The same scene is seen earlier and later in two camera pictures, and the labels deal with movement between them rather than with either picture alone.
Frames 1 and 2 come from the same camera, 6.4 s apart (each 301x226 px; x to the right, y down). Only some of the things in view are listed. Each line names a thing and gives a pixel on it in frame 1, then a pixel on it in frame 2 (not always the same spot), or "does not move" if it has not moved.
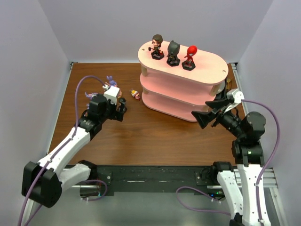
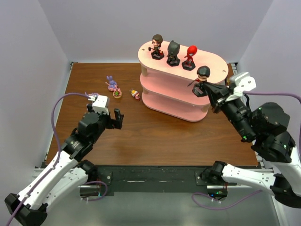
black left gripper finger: [123, 108] -> [118, 116]
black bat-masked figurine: [173, 49] does not move
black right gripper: [217, 113] -> [217, 99]
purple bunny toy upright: [112, 83] does not move
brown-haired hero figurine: [156, 54] does not move
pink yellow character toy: [135, 94] does not move
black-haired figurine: [123, 108] -> [199, 89]
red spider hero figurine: [189, 64] does not move
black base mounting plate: [164, 179] does not move
